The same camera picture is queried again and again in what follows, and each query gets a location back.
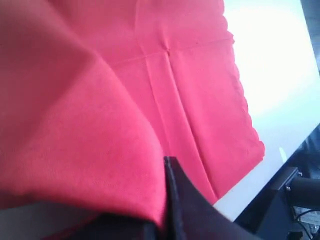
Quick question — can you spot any black table frame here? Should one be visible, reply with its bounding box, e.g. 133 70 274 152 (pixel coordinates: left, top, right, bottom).
235 126 320 240

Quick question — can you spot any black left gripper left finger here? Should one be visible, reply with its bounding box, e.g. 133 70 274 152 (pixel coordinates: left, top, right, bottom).
54 214 158 240

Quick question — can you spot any red tablecloth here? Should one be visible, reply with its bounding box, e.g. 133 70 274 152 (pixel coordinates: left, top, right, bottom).
0 0 265 240

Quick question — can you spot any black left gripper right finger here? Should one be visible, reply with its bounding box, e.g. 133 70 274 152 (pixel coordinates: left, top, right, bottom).
164 156 259 240

